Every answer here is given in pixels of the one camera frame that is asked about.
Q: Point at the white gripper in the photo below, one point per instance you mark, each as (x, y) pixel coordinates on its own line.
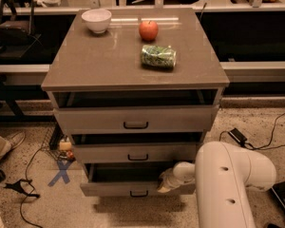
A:
(173, 180)

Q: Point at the grey bottom drawer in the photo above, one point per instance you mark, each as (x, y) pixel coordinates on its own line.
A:
(124, 179)

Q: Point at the grey drawer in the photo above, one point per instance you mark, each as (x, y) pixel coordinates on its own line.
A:
(124, 179)
(135, 152)
(155, 119)

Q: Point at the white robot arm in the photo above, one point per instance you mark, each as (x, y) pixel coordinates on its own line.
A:
(222, 173)

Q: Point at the grey middle drawer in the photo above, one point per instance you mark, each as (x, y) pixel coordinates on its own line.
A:
(135, 152)

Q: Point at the grey drawer cabinet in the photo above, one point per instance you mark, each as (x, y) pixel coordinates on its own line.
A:
(106, 71)

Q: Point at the grey top drawer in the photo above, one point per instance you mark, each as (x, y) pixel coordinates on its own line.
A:
(155, 119)

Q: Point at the black power adapter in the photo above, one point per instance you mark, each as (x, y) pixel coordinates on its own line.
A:
(238, 136)

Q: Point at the blue tape cross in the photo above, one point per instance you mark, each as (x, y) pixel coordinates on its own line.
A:
(62, 172)

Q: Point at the small yellow jar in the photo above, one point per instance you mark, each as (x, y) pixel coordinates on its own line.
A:
(64, 145)

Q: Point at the green soda can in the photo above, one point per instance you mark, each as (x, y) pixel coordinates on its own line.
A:
(157, 56)

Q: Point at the black grabber tool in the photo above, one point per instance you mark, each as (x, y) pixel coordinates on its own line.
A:
(17, 186)

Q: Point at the beige shoe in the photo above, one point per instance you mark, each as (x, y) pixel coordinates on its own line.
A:
(12, 141)

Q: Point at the red apple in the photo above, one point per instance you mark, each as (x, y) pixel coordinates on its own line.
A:
(148, 30)

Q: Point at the white ceramic bowl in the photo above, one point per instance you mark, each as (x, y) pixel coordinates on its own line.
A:
(97, 20)

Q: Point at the black chair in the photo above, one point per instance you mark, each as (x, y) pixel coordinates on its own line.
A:
(17, 36)

